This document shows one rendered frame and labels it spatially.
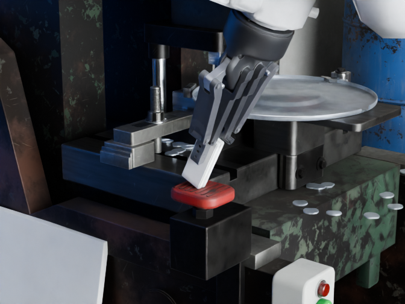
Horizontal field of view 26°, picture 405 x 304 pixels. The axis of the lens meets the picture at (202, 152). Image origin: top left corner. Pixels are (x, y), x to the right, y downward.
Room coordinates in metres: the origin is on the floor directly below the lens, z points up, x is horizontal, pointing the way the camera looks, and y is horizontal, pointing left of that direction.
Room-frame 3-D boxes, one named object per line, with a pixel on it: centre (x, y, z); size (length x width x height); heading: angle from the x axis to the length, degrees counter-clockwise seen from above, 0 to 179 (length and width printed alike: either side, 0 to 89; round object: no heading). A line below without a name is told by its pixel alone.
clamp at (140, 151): (1.30, 0.08, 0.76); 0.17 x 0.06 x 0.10; 141
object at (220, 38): (1.43, -0.03, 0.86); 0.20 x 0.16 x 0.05; 141
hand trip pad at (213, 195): (1.03, 0.00, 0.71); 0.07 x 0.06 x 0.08; 51
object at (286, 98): (1.35, -0.13, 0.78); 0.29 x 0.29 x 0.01
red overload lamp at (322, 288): (1.02, -0.15, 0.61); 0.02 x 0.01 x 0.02; 141
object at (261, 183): (1.43, -0.03, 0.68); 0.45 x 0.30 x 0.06; 141
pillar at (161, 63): (1.40, 0.07, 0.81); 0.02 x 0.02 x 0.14
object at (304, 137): (1.32, -0.17, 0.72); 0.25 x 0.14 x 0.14; 51
